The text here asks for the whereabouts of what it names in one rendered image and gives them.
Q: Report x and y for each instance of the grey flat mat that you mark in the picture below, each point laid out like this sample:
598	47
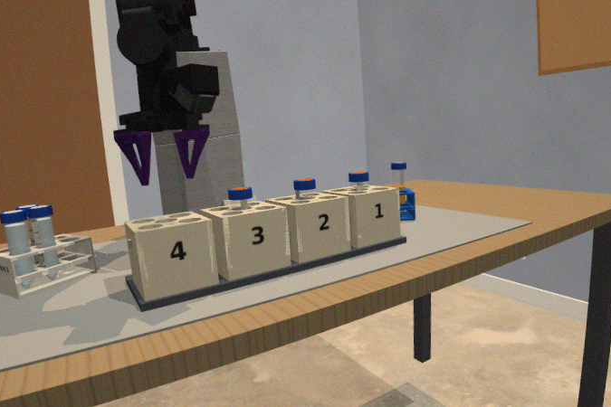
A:
99	309

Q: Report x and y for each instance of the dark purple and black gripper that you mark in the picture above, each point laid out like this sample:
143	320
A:
152	121

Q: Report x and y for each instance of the white tube rack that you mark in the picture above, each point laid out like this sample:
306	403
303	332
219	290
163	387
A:
81	248

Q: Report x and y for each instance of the blue tube rack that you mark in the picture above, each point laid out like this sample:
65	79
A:
409	205

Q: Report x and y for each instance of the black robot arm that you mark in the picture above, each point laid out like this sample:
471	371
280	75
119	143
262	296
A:
143	42

